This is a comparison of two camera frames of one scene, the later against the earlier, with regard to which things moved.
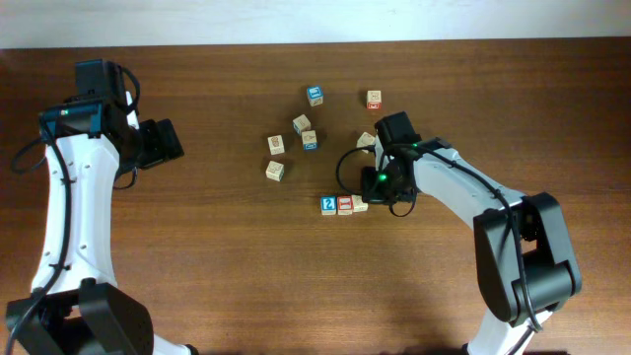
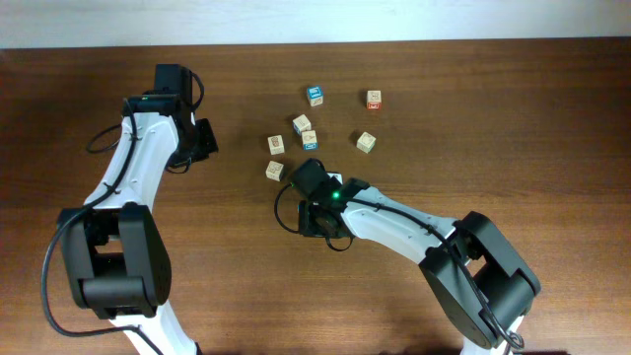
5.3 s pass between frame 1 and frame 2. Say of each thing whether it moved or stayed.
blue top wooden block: stayed
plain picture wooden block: moved
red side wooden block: stayed
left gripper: moved
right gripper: moved
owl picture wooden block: stayed
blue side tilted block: stayed
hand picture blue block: stayed
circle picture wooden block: stayed
